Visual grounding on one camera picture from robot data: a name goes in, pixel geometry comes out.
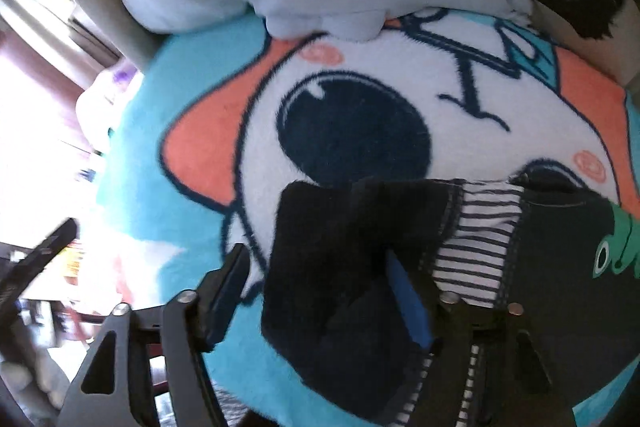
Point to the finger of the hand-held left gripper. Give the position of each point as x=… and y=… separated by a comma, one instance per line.
x=37, y=259

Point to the black pants with striped lining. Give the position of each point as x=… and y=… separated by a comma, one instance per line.
x=360, y=267

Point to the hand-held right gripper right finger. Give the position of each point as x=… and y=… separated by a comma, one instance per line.
x=415, y=307

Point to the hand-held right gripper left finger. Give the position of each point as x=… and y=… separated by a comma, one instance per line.
x=226, y=294

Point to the printed cartoon blanket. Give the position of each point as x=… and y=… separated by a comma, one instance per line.
x=350, y=117

